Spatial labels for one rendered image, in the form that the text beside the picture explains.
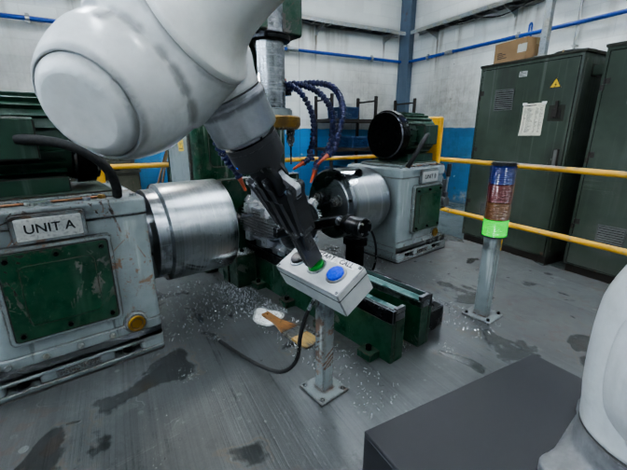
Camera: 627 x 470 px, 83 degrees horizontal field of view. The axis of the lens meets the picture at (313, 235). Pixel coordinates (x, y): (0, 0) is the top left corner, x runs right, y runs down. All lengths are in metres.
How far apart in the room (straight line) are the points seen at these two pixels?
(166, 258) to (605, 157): 3.56
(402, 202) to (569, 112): 2.82
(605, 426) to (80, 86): 0.55
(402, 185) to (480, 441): 0.96
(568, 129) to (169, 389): 3.76
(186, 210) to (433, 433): 0.67
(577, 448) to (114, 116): 0.57
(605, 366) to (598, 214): 3.45
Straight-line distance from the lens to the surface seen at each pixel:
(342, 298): 0.56
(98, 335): 0.89
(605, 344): 0.49
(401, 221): 1.38
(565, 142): 4.01
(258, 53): 1.14
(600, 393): 0.50
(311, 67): 6.99
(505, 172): 0.98
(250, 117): 0.46
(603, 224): 3.91
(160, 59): 0.28
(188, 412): 0.75
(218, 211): 0.92
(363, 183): 1.24
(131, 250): 0.85
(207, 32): 0.29
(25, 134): 0.81
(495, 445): 0.56
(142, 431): 0.75
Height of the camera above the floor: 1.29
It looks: 16 degrees down
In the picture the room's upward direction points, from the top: straight up
